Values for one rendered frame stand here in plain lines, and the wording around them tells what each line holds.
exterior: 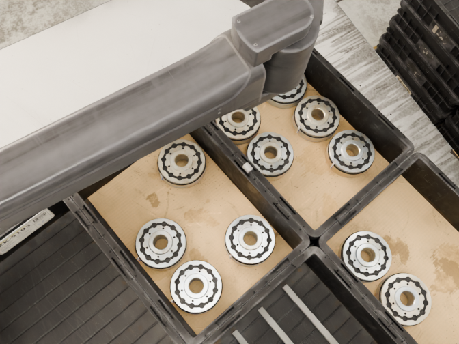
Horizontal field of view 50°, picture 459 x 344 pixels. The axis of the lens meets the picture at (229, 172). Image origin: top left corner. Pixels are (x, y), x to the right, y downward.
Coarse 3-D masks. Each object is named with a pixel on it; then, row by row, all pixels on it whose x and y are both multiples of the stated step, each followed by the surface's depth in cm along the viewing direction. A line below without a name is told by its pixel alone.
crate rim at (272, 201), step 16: (208, 128) 100; (224, 144) 99; (80, 208) 94; (96, 224) 93; (288, 224) 94; (112, 240) 92; (304, 240) 93; (288, 256) 92; (272, 272) 93; (144, 288) 89; (256, 288) 90; (160, 304) 88; (240, 304) 89; (176, 320) 88; (224, 320) 88
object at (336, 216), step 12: (324, 60) 107; (336, 72) 106; (348, 84) 105; (360, 96) 104; (372, 108) 103; (384, 120) 103; (216, 132) 100; (396, 132) 102; (228, 144) 99; (408, 144) 101; (240, 156) 98; (408, 156) 100; (264, 180) 97; (372, 180) 98; (276, 192) 96; (360, 192) 97; (288, 204) 96; (348, 204) 98; (300, 216) 95; (336, 216) 97; (324, 228) 96
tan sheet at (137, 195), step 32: (96, 192) 105; (128, 192) 105; (160, 192) 106; (192, 192) 106; (224, 192) 106; (128, 224) 103; (192, 224) 104; (224, 224) 104; (192, 256) 101; (224, 256) 102; (160, 288) 99; (192, 288) 99; (224, 288) 100; (192, 320) 97
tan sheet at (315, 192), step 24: (240, 120) 112; (264, 120) 112; (288, 120) 113; (312, 144) 111; (312, 168) 109; (384, 168) 110; (288, 192) 107; (312, 192) 107; (336, 192) 107; (312, 216) 105
